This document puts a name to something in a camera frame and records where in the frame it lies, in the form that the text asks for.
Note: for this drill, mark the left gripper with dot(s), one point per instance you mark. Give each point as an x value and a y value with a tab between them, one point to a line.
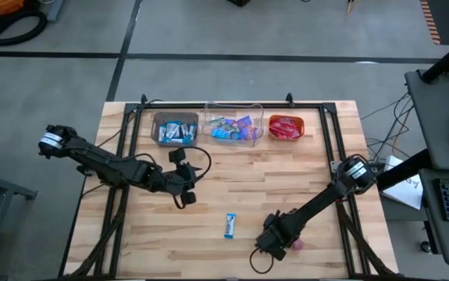
181	177

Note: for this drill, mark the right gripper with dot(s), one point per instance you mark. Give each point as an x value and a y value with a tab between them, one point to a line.
279	236

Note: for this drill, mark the pink translucent candy packet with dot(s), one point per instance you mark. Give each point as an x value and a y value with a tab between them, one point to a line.
298	245

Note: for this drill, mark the blue and white candy bar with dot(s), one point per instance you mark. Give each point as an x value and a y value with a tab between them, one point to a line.
172	129
230	225
193	130
185	129
175	140
162	133

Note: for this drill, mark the green candy packet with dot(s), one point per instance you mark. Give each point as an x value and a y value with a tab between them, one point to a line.
216	121

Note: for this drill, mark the purple and orange candy packet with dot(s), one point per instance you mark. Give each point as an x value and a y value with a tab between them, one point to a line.
250	133

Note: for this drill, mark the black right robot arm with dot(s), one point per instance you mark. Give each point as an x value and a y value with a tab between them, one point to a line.
318	203

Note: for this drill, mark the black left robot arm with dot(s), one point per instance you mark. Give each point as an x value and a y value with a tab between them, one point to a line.
107	166

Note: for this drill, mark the grey plastic bin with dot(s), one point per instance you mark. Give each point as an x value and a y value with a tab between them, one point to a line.
157	117

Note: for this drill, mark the clear plastic bin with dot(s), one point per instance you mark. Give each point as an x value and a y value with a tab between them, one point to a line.
253	111

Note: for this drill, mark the orange plastic bin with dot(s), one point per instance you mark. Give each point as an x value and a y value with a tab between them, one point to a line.
273	117

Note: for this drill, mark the black stand beam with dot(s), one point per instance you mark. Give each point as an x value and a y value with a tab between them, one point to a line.
400	173
446	58

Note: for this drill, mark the white paper sheet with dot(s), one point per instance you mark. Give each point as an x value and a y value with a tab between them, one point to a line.
407	191

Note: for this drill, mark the black caster wheel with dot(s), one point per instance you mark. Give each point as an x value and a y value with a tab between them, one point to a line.
426	246

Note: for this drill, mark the grey desk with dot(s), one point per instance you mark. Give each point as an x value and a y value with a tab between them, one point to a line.
442	242
435	129

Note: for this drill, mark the black equipment base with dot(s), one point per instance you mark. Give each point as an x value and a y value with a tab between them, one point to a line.
239	2

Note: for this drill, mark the wooden stick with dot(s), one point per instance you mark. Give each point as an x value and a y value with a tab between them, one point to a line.
351	6

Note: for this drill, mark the orange shop vacuum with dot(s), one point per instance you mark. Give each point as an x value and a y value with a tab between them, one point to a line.
1	4

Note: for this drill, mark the black aluminium table frame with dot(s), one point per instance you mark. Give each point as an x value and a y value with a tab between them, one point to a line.
306	105

